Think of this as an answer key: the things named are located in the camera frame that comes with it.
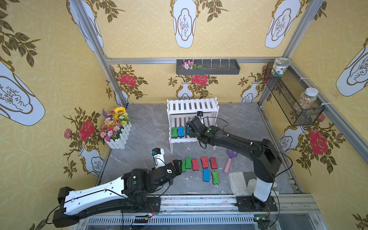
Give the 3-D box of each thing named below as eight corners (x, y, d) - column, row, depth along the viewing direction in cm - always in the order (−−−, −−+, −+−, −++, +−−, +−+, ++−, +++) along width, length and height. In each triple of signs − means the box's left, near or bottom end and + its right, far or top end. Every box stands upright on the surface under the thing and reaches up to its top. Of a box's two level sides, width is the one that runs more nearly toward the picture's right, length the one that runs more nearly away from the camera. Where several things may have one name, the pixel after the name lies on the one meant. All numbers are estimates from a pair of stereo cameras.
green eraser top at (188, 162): (185, 168, 89) (185, 167, 87) (185, 158, 92) (185, 157, 91) (192, 168, 89) (192, 167, 87) (191, 158, 92) (191, 157, 91)
